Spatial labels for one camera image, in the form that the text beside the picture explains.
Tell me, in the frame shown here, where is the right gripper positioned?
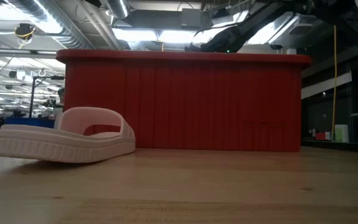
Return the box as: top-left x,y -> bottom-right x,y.
184,29 -> 230,53

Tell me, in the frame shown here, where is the pink slide sandal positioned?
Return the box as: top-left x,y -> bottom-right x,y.
0,106 -> 136,164

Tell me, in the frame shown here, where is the red plastic bin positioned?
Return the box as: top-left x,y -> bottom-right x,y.
55,49 -> 313,152

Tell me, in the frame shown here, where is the blue bin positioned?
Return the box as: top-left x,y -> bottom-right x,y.
4,116 -> 56,129

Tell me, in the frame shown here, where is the person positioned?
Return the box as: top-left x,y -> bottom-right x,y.
53,88 -> 66,129

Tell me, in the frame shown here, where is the green and white box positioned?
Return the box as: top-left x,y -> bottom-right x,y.
334,124 -> 350,143

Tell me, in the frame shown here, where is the black background robot rig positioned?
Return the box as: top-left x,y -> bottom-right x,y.
12,74 -> 66,118

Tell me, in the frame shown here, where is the silver ventilation duct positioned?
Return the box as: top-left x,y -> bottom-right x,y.
6,0 -> 96,50

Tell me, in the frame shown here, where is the black and yellow cable reel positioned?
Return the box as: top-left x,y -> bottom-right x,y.
14,22 -> 37,42

